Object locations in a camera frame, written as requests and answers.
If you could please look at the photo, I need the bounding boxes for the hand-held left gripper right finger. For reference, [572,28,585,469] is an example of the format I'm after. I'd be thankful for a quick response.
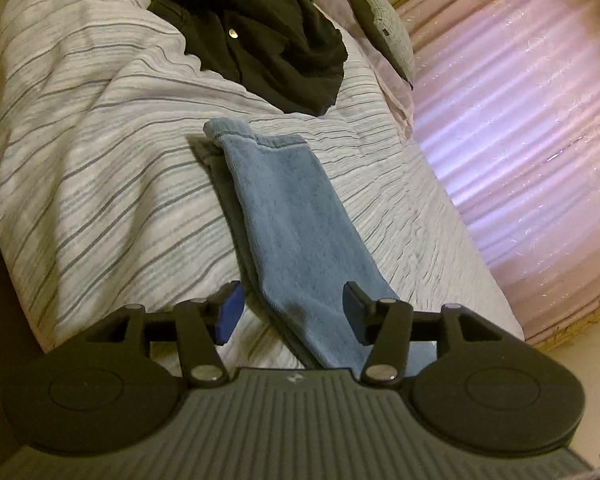
[342,281,502,387]

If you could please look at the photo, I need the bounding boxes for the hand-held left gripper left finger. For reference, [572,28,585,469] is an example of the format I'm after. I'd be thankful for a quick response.
[85,281,245,389]

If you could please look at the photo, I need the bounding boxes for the blue denim jeans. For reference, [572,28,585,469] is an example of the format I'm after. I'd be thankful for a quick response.
[190,117,441,377]

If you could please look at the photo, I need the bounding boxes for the striped white bed cover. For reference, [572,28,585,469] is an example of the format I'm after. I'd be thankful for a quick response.
[0,0,527,363]

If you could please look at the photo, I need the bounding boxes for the pink curtain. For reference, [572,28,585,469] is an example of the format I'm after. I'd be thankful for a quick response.
[395,0,600,348]

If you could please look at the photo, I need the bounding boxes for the black garment with button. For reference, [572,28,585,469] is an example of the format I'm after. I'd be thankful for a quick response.
[147,0,350,117]

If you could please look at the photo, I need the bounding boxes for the grey checked pillow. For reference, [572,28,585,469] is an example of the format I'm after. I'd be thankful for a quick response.
[342,0,416,92]

